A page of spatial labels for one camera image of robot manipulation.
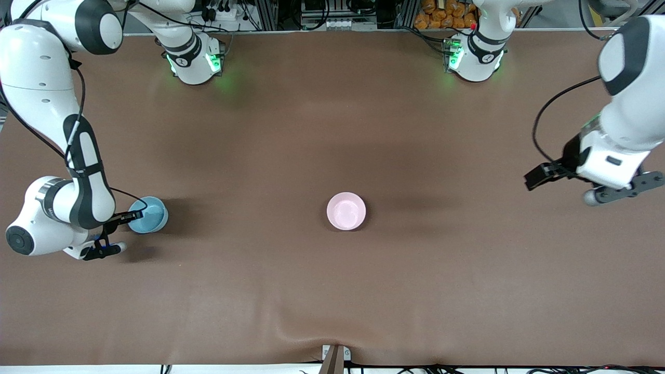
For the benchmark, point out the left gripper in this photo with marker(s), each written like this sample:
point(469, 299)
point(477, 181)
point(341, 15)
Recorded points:
point(567, 156)

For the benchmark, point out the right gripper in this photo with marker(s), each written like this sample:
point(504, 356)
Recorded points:
point(117, 220)

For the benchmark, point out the blue bowl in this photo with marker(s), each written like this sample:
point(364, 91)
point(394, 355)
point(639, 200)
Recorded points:
point(154, 221)

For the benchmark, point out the pink bowl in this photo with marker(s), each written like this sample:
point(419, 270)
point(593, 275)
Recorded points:
point(346, 211)

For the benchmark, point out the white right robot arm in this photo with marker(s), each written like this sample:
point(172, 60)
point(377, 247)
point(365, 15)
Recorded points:
point(36, 67)

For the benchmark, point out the orange bagged items pile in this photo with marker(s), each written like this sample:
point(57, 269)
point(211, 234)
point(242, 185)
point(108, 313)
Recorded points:
point(441, 13)

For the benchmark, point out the brown table mat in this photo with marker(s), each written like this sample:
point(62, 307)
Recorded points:
point(332, 291)

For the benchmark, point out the white power strip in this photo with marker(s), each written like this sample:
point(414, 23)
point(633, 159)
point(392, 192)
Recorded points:
point(226, 13)

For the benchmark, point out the white electronic device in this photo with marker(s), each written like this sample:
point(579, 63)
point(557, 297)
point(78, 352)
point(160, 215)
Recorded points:
point(343, 23)

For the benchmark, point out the aluminium frame post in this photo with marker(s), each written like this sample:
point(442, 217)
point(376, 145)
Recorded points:
point(266, 13)
point(405, 13)

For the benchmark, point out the metal bracket with post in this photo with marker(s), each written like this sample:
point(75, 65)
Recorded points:
point(335, 361)

